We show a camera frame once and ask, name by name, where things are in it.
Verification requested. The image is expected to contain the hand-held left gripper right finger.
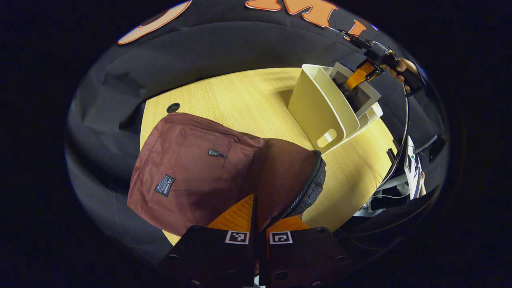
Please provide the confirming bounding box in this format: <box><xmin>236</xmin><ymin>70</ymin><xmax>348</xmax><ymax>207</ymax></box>
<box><xmin>260</xmin><ymin>215</ymin><xmax>352</xmax><ymax>286</ymax></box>

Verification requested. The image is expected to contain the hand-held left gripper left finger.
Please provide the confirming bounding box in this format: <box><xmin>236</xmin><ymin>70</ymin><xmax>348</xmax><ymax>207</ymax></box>
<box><xmin>158</xmin><ymin>194</ymin><xmax>256</xmax><ymax>286</ymax></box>

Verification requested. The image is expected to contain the book with portrait cover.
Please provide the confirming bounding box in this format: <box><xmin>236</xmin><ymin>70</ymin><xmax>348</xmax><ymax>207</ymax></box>
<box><xmin>329</xmin><ymin>62</ymin><xmax>382</xmax><ymax>118</ymax></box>

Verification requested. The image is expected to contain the white bookshelf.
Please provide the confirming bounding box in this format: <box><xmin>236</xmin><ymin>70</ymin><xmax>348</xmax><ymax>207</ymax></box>
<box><xmin>287</xmin><ymin>64</ymin><xmax>384</xmax><ymax>154</ymax></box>

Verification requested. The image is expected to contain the maroon schoolbag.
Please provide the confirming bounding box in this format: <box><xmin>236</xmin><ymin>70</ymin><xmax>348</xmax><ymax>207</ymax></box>
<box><xmin>127</xmin><ymin>113</ymin><xmax>326</xmax><ymax>237</ymax></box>

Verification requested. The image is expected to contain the white electronic device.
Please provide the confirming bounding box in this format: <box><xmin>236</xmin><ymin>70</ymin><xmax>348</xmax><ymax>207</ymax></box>
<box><xmin>403</xmin><ymin>135</ymin><xmax>424</xmax><ymax>199</ymax></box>

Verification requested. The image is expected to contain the black cable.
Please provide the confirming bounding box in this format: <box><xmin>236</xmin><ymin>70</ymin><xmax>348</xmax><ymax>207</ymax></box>
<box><xmin>376</xmin><ymin>82</ymin><xmax>410</xmax><ymax>190</ymax></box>

